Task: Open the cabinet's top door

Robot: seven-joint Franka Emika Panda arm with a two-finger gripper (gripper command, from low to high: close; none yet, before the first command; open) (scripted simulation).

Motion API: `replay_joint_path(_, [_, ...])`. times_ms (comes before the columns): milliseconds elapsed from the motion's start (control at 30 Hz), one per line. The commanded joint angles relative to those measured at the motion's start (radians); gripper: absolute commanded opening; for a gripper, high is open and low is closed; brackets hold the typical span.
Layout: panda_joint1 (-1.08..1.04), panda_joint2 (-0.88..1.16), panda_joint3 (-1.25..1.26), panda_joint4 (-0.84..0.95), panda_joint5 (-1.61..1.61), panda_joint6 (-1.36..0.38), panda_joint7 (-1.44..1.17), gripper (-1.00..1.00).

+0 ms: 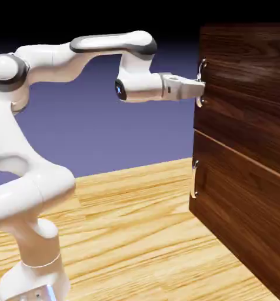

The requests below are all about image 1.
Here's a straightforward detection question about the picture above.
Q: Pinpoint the dark wood cabinet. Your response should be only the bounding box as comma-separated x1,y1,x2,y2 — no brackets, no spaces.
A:
188,23,280,301

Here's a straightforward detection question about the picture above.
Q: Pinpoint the dark wood cabinet door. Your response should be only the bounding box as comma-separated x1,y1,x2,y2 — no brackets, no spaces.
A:
193,25,280,182
188,129,280,301

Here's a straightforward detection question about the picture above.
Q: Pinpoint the curved silver door handle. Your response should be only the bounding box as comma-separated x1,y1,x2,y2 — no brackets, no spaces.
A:
195,58,208,108
189,159,200,199

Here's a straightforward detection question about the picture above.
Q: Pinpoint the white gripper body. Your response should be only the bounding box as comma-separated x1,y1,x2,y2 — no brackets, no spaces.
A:
179,76,206,101

